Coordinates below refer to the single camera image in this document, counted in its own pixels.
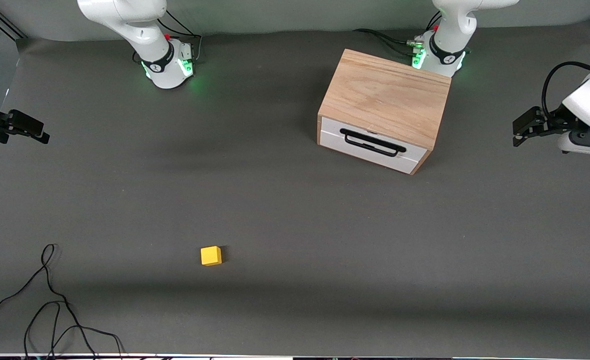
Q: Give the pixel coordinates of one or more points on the dark grey table mat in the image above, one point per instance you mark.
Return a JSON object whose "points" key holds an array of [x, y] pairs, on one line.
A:
{"points": [[275, 225]]}

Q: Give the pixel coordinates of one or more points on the yellow wooden block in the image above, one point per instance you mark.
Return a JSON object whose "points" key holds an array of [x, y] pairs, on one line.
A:
{"points": [[211, 256]]}

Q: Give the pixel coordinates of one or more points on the black metal frame rail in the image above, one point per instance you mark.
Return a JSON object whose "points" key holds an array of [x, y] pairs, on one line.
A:
{"points": [[5, 22]]}

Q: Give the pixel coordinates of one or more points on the wooden drawer cabinet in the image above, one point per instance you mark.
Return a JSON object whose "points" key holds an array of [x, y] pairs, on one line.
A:
{"points": [[384, 95]]}

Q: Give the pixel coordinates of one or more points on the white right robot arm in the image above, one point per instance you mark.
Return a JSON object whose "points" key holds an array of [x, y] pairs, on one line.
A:
{"points": [[162, 65]]}

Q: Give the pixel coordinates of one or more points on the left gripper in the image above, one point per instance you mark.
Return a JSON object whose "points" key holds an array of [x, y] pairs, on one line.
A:
{"points": [[556, 121]]}

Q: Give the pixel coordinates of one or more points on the wooden drawer with white front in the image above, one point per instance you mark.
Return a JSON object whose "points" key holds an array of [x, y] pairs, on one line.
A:
{"points": [[333, 127]]}

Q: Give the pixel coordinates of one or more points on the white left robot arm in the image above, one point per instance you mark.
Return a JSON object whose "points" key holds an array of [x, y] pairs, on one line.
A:
{"points": [[447, 55]]}

